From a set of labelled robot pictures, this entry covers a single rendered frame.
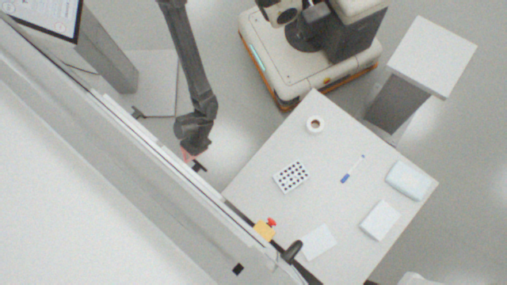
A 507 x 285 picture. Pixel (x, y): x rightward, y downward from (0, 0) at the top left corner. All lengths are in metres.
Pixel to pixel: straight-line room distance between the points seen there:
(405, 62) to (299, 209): 0.76
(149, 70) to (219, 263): 2.37
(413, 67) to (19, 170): 1.59
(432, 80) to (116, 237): 1.58
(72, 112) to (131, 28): 2.51
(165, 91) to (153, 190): 2.23
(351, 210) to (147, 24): 1.89
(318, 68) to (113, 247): 1.98
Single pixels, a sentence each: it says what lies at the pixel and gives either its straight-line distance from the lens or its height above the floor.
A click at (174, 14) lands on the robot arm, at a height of 1.38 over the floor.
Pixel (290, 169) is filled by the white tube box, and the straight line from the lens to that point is 1.55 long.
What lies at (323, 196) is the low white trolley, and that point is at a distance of 1.54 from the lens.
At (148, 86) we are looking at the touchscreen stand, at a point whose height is 0.04.
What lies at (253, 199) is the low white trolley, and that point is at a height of 0.76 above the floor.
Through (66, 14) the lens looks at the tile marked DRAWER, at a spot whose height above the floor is 1.00.
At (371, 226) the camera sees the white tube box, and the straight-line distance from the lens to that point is 1.51.
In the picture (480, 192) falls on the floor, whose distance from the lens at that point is 2.58.
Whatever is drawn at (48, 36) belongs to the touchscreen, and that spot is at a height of 1.03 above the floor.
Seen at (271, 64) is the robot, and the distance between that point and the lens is 2.24.
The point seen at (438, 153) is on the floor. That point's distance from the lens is 2.53.
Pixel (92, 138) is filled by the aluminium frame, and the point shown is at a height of 1.98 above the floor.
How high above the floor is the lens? 2.28
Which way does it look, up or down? 75 degrees down
